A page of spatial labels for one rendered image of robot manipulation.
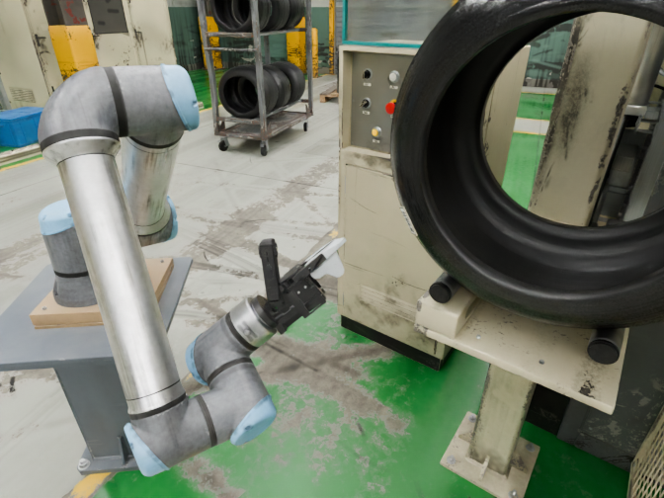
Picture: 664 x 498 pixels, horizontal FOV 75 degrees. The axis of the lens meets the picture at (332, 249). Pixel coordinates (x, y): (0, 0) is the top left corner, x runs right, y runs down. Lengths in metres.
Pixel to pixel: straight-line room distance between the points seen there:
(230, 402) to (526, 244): 0.69
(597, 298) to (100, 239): 0.76
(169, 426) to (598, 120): 0.99
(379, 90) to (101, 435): 1.52
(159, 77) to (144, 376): 0.49
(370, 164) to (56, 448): 1.54
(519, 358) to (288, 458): 1.01
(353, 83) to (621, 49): 0.94
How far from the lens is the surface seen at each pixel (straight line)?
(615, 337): 0.84
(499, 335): 0.95
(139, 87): 0.82
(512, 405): 1.48
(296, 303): 0.80
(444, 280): 0.86
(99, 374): 1.53
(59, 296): 1.43
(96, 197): 0.77
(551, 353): 0.95
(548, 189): 1.11
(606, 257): 1.02
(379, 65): 1.64
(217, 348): 0.84
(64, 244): 1.34
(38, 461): 1.96
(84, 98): 0.80
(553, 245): 1.03
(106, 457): 1.83
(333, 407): 1.82
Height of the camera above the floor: 1.38
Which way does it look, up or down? 29 degrees down
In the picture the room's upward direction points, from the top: straight up
